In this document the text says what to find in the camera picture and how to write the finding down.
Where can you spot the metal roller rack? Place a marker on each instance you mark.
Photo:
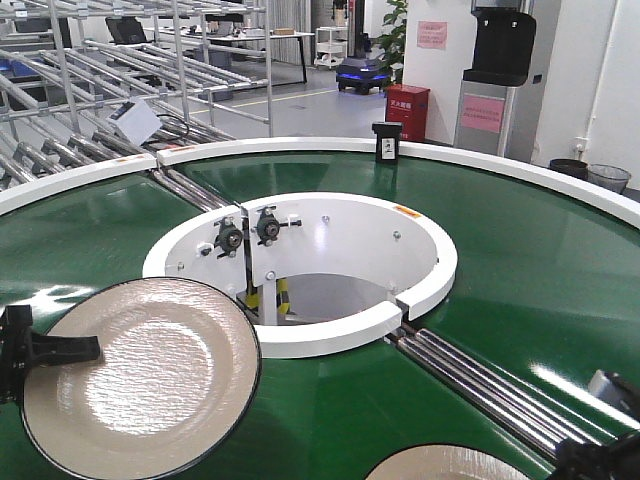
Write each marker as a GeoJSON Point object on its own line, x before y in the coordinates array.
{"type": "Point", "coordinates": [67, 65]}

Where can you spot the steel conveyor rollers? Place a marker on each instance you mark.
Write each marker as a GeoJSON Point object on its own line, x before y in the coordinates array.
{"type": "Point", "coordinates": [524, 417]}

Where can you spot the red fire extinguisher box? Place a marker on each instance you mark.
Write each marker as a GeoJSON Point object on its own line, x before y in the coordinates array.
{"type": "Point", "coordinates": [408, 105]}

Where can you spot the blue mobile robot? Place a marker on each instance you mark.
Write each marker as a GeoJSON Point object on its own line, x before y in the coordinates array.
{"type": "Point", "coordinates": [362, 74]}

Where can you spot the black waste bin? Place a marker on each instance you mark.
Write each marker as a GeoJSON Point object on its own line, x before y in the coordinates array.
{"type": "Point", "coordinates": [571, 167]}

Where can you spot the white inner ring guard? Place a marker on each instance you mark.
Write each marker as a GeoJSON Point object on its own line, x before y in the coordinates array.
{"type": "Point", "coordinates": [334, 271]}

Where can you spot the white cart shelf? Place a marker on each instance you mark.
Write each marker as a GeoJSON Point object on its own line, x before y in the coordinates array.
{"type": "Point", "coordinates": [330, 46]}

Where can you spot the white control box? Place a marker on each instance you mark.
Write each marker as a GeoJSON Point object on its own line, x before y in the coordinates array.
{"type": "Point", "coordinates": [135, 121]}

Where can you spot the mesh waste bin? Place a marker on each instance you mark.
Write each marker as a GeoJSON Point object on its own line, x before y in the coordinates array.
{"type": "Point", "coordinates": [609, 177]}

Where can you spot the black water dispenser stand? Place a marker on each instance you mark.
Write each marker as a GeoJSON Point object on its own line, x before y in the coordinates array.
{"type": "Point", "coordinates": [505, 33]}

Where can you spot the beige plate black rim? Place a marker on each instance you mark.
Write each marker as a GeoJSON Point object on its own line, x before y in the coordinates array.
{"type": "Point", "coordinates": [439, 461]}
{"type": "Point", "coordinates": [179, 366]}

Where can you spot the white desk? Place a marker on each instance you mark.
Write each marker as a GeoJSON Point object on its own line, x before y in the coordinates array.
{"type": "Point", "coordinates": [256, 46]}

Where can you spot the black sensor box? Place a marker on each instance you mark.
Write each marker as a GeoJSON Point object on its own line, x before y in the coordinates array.
{"type": "Point", "coordinates": [387, 141]}

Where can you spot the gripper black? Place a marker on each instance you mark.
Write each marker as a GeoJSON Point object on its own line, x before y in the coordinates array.
{"type": "Point", "coordinates": [39, 350]}
{"type": "Point", "coordinates": [616, 460]}

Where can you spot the green potted plant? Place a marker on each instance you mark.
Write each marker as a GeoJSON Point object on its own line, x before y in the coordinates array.
{"type": "Point", "coordinates": [391, 44]}

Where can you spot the white outer ring rail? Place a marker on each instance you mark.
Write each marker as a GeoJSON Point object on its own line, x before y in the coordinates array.
{"type": "Point", "coordinates": [614, 204]}

